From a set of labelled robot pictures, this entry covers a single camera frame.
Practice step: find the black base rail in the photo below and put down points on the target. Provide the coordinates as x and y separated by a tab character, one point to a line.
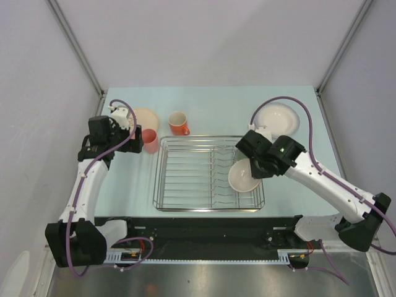
216	238

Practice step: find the aluminium frame profile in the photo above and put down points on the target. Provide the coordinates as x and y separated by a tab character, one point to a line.
339	246

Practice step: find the beige pink floral plate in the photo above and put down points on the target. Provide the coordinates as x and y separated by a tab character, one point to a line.
147	119

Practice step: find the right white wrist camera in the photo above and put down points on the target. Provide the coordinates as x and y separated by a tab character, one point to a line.
262	130

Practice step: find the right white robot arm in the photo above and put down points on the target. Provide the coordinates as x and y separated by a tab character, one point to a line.
360	213

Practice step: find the white ceramic plate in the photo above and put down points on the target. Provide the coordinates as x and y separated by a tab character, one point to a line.
279	119

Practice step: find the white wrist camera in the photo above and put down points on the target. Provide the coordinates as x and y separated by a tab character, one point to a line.
262	130
121	115

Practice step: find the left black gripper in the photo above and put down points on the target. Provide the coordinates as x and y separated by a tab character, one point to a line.
137	143

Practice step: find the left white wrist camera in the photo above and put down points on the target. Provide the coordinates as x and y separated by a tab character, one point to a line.
121	115

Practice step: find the orange and white bowl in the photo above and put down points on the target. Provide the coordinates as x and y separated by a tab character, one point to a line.
240	177

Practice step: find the green ceramic bowl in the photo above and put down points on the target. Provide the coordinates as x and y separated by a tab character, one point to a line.
239	156

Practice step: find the pink plastic cup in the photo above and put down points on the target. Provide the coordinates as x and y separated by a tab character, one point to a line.
150	138

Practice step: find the chrome wire dish rack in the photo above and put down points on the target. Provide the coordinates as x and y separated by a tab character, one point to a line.
192	176

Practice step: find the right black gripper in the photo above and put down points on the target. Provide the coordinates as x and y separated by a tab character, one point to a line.
257	174

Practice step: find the white slotted cable duct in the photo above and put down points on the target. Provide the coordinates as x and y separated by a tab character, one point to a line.
282	258

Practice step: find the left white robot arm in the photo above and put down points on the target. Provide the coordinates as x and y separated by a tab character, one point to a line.
75	240

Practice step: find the orange ceramic mug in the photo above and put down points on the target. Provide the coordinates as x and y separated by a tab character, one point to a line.
178	123

